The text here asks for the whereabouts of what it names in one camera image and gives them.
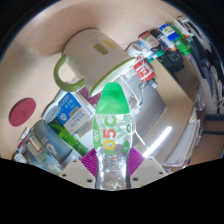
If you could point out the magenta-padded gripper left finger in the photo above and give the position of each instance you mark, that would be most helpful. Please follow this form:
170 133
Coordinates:
76 172

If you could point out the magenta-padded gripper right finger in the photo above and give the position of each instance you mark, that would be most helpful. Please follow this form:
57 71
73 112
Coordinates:
150 170

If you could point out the clear green-topped drink bottle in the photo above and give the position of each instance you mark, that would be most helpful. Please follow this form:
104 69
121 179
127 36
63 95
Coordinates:
112 110

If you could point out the white under-shelf light bar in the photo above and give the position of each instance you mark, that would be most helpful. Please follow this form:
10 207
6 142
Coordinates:
158 141

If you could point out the dark green glass bottle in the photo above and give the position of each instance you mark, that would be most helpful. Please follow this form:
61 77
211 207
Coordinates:
71 138

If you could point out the blue and white carton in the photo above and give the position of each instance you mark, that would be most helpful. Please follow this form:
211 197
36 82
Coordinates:
74 113

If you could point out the magenta foil pouch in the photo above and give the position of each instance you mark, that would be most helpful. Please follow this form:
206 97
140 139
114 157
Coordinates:
87 95

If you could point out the red and white canister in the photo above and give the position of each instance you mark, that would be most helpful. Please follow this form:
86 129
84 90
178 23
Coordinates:
144 70

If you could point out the green plastic bottle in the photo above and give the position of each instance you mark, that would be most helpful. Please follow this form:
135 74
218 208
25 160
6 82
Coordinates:
183 43

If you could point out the white bottle with blue label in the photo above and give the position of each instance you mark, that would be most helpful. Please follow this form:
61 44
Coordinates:
167 30

